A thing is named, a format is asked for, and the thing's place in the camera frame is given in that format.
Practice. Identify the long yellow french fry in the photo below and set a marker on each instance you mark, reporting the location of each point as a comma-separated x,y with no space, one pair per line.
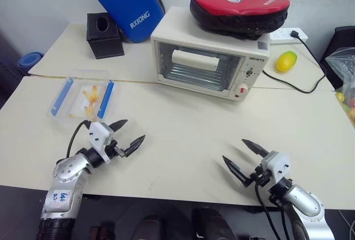
94,94
87,96

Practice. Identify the clear container with blue clips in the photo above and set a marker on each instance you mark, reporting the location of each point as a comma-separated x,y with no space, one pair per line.
62,101

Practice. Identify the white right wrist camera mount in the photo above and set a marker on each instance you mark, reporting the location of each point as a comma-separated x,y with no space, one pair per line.
277,165

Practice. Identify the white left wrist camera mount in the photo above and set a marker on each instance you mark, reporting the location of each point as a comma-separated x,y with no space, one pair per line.
100,137

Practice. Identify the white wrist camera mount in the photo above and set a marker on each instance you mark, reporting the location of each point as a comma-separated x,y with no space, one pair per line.
277,165
100,137

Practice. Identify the clear plastic bag of toys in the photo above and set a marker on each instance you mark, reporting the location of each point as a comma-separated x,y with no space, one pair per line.
345,68

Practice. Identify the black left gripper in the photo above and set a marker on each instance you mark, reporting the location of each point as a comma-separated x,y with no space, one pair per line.
113,148

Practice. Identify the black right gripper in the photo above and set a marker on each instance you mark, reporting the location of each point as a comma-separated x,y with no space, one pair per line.
262,176

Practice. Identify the red white oven timer knob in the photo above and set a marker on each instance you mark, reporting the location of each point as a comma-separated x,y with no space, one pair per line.
241,90

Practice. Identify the red boxing focus pad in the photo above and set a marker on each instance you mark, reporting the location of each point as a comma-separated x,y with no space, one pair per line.
238,1

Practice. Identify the tiny yellow french fry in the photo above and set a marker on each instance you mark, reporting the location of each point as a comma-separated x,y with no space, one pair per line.
72,116

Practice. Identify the white power strip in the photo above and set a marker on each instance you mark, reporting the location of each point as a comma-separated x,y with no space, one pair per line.
283,34

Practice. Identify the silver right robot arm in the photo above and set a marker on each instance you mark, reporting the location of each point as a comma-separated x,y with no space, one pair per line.
305,202

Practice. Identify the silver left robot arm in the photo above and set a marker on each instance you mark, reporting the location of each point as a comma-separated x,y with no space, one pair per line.
68,169

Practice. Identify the blue kick pad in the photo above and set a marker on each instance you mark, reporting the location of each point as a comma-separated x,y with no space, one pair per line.
130,4

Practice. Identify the yellow green toy mango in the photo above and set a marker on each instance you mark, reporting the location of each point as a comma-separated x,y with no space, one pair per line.
285,62

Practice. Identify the black tissue box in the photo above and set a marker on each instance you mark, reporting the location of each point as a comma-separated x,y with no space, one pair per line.
104,43

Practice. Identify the cream toaster oven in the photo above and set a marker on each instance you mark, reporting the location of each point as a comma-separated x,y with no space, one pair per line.
205,84

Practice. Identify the short yellow french fry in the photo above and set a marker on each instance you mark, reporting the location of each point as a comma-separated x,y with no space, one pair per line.
89,110

